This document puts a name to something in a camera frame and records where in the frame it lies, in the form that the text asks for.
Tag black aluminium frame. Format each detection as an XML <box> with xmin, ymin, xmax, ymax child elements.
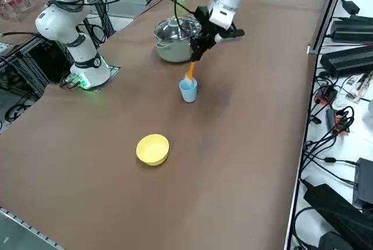
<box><xmin>0</xmin><ymin>36</ymin><xmax>73</xmax><ymax>99</ymax></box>

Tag aluminium rail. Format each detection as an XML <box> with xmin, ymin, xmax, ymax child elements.
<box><xmin>0</xmin><ymin>206</ymin><xmax>64</xmax><ymax>250</ymax></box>

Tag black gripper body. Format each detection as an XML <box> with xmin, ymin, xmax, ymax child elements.
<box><xmin>191</xmin><ymin>6</ymin><xmax>219</xmax><ymax>51</ymax></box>

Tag yellow plastic bowl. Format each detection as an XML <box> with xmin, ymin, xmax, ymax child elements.
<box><xmin>136</xmin><ymin>133</ymin><xmax>170</xmax><ymax>167</ymax></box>

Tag blue plastic cup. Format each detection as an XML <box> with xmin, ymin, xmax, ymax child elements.
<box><xmin>178</xmin><ymin>78</ymin><xmax>198</xmax><ymax>104</ymax></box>

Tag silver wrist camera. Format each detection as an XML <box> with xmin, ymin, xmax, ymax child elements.
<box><xmin>214</xmin><ymin>27</ymin><xmax>245</xmax><ymax>43</ymax></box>

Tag printed plastic packet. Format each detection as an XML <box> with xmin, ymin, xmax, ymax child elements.
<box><xmin>346</xmin><ymin>72</ymin><xmax>373</xmax><ymax>103</ymax></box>

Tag black box adapter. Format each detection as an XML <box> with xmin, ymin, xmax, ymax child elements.
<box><xmin>351</xmin><ymin>157</ymin><xmax>373</xmax><ymax>207</ymax></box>

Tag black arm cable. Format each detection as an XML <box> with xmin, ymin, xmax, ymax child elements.
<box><xmin>173</xmin><ymin>0</ymin><xmax>202</xmax><ymax>41</ymax></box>

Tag big black power brick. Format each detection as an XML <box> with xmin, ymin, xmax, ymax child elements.
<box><xmin>304</xmin><ymin>184</ymin><xmax>373</xmax><ymax>250</ymax></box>

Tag black adapter orange plug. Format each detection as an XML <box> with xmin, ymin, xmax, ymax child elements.
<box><xmin>325</xmin><ymin>107</ymin><xmax>356</xmax><ymax>136</ymax></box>

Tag large black power adapter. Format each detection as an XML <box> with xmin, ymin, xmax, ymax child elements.
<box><xmin>331</xmin><ymin>19</ymin><xmax>373</xmax><ymax>44</ymax></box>
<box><xmin>319</xmin><ymin>47</ymin><xmax>373</xmax><ymax>78</ymax></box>

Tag stainless steel pot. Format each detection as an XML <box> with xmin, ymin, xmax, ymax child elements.
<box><xmin>153</xmin><ymin>16</ymin><xmax>202</xmax><ymax>64</ymax></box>

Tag white round object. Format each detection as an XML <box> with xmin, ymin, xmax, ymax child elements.
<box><xmin>362</xmin><ymin>110</ymin><xmax>373</xmax><ymax>130</ymax></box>

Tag aluminium camera post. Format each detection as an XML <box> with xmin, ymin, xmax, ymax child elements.
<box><xmin>307</xmin><ymin>0</ymin><xmax>350</xmax><ymax>55</ymax></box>

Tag black orange power hub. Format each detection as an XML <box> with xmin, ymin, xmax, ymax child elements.
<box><xmin>315</xmin><ymin>84</ymin><xmax>339</xmax><ymax>105</ymax></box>

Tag small black power adapter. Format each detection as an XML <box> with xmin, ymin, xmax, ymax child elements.
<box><xmin>341</xmin><ymin>0</ymin><xmax>361</xmax><ymax>15</ymax></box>

